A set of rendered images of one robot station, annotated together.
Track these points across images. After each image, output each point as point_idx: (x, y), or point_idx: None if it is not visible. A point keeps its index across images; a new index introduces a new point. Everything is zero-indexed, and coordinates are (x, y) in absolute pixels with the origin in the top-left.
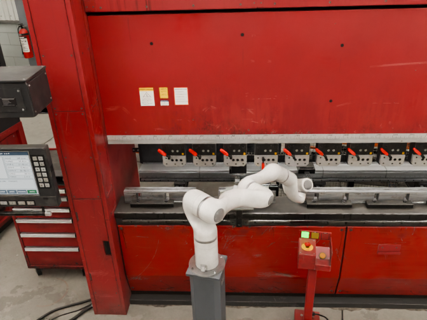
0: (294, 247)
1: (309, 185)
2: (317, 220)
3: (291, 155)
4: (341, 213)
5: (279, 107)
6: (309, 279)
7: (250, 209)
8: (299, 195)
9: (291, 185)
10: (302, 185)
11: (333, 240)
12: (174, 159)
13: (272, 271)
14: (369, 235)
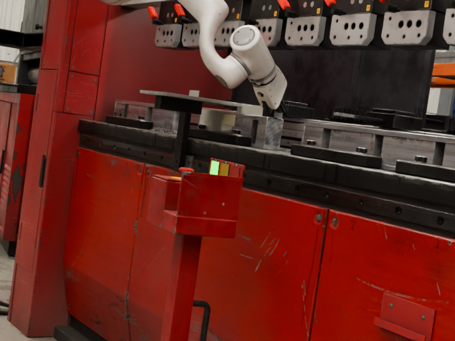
0: (240, 254)
1: (244, 38)
2: (282, 177)
3: (286, 9)
4: (321, 161)
5: None
6: (169, 280)
7: (164, 92)
8: (214, 51)
9: (200, 16)
10: (233, 33)
11: (301, 252)
12: (165, 32)
13: (202, 320)
14: (367, 252)
